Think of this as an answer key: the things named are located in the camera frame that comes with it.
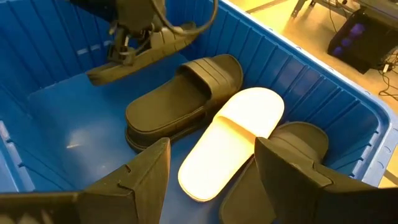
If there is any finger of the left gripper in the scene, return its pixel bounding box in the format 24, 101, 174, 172
108, 23, 134, 65

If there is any black cable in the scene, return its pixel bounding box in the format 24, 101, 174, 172
377, 51, 398, 102
150, 0, 220, 36

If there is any black rubber slide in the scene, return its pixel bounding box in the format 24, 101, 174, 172
219, 121, 330, 224
124, 54, 244, 153
86, 22, 200, 87

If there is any black computer tower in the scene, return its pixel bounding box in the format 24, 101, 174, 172
326, 6, 398, 75

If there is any grey metal stand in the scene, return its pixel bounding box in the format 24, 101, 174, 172
290, 0, 398, 19

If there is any pink rubber slide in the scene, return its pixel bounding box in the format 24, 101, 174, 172
177, 86, 285, 203

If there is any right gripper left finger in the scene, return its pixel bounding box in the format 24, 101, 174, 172
76, 137, 172, 224

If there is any blue plastic bin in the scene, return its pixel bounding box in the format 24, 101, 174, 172
0, 0, 398, 224

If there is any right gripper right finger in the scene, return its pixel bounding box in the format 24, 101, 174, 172
254, 136, 377, 224

